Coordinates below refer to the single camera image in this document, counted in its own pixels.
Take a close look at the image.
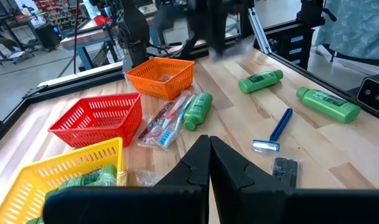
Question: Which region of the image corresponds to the yellow plastic basket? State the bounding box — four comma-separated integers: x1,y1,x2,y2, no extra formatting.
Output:
0,136,125,224

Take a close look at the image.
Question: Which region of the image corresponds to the black comb in clear wrapper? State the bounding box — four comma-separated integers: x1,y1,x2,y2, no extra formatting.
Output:
271,156,301,189

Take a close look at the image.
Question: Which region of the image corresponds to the orange plastic basket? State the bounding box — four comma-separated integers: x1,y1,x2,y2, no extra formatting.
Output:
124,57,196,101

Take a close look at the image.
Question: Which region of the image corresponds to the black drawer cabinet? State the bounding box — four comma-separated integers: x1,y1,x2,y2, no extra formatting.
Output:
278,26,316,70

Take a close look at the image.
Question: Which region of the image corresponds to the toothbrush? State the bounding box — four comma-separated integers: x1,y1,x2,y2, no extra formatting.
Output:
134,169,165,187

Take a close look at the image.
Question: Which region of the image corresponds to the red and blue toothbrush pack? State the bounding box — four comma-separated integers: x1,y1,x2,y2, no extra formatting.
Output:
137,90,197,151

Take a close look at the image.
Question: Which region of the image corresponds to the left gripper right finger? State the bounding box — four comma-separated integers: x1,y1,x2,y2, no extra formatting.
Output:
209,134,379,224

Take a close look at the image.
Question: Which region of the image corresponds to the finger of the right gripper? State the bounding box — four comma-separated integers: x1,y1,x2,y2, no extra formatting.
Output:
219,34,232,59
207,34,220,60

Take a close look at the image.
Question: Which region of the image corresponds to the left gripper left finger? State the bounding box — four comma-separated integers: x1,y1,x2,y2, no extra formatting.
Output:
42,134,211,224

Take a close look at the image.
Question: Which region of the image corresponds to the red plastic basket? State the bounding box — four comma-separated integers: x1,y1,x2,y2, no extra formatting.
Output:
47,92,143,149

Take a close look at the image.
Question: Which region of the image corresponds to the table-level camera box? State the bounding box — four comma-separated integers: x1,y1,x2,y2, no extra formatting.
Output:
356,77,379,113

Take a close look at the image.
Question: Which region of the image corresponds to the blue disposable razor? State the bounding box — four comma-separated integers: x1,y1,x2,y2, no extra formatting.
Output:
251,107,294,154

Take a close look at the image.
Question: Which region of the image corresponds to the wooden workbench with blue legs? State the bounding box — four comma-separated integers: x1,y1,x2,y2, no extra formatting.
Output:
58,2,165,72

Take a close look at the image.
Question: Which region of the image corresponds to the silver aluminium extrusion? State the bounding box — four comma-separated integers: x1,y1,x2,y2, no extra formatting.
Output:
247,7,273,54

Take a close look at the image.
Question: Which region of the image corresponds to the teal patterned curtain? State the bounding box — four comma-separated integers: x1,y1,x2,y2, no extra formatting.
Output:
314,0,379,60

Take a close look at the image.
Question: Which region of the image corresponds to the black aluminium table frame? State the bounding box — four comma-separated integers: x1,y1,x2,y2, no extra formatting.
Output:
0,18,379,150

